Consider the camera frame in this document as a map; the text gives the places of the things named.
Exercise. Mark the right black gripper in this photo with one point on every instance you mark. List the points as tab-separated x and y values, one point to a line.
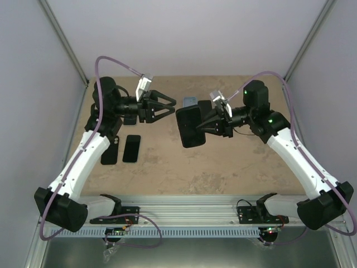
223	125

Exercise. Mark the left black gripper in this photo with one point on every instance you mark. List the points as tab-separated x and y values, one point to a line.
146	106

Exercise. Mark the black smartphone from blue case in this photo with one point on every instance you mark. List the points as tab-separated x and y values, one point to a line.
205	107

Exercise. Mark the light blue cased phone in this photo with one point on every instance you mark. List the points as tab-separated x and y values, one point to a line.
189	101

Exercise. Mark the black cased phone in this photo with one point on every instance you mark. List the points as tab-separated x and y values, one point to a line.
110	155
188	118

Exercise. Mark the silver smartphone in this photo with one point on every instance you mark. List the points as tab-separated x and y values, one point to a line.
130	120

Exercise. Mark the dark teal smartphone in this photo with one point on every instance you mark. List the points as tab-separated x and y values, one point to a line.
131	149

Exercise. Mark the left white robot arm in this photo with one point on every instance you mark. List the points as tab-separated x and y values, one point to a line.
60	203

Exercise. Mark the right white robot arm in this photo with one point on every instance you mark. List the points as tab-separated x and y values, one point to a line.
325	197

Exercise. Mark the right circuit board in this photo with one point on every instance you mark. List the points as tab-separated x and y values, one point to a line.
274	229

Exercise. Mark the circuit board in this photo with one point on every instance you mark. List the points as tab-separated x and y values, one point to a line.
274	229
117	231

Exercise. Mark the left circuit board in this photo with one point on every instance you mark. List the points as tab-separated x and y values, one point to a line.
117	231

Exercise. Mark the clear plastic bag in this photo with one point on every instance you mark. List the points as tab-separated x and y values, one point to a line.
109	251

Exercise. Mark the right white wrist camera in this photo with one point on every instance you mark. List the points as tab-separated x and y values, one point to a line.
221	102

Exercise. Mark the aluminium rail frame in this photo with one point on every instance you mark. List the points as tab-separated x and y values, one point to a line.
295	247

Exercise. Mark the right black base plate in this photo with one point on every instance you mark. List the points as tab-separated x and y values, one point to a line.
248	215

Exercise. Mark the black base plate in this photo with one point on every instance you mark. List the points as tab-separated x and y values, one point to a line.
128	216
248	215

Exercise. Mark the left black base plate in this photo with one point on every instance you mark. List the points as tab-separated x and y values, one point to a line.
128	216

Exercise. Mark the left aluminium corner post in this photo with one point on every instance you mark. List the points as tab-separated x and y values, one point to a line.
50	15

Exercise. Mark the aluminium corner post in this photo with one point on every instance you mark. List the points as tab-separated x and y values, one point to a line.
50	15
315	28

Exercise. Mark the right aluminium corner post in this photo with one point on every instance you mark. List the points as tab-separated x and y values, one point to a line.
315	28

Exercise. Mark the blue slotted cable duct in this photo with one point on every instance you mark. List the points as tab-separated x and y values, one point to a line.
168	232

